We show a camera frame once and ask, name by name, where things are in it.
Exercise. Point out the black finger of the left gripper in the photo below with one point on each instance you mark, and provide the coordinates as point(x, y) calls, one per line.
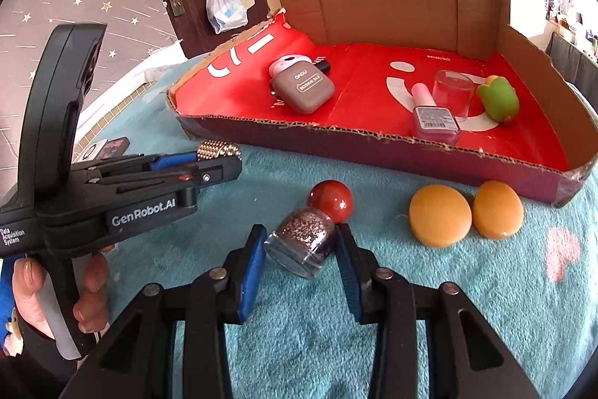
point(205, 176)

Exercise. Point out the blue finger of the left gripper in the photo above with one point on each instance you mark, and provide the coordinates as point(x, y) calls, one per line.
point(129, 168)

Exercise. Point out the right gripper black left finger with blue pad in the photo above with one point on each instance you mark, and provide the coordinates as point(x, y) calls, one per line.
point(135, 358)

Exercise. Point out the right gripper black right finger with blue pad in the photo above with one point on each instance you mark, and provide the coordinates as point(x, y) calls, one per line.
point(466, 357)

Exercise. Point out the glitter nail polish red cap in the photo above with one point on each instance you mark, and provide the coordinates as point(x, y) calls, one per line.
point(307, 236)

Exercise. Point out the small pink round device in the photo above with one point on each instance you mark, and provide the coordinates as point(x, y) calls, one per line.
point(286, 62)

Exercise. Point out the taupe square bottle black cap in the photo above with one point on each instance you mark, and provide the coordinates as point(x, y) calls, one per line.
point(303, 87)

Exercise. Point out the orange round soap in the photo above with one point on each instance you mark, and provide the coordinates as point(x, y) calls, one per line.
point(439, 216)
point(497, 211)

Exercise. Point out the pink cap nail polish bottle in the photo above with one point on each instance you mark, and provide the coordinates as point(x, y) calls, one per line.
point(430, 121)

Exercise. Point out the green frog hood toy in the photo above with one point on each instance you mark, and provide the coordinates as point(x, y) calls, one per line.
point(499, 98)

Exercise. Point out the clear plastic cup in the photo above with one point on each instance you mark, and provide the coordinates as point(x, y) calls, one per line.
point(454, 91)

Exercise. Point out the person's left hand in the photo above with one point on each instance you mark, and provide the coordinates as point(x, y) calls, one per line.
point(90, 311)

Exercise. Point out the smartphone on blanket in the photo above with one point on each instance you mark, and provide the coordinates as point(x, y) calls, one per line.
point(104, 149)

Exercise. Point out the white plastic bag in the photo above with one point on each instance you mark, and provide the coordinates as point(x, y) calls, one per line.
point(226, 15)

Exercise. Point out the red lined cardboard box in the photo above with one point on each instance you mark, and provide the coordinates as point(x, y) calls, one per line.
point(379, 49)

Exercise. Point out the grey covered side table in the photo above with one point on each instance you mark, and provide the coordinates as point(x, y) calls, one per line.
point(575, 67)

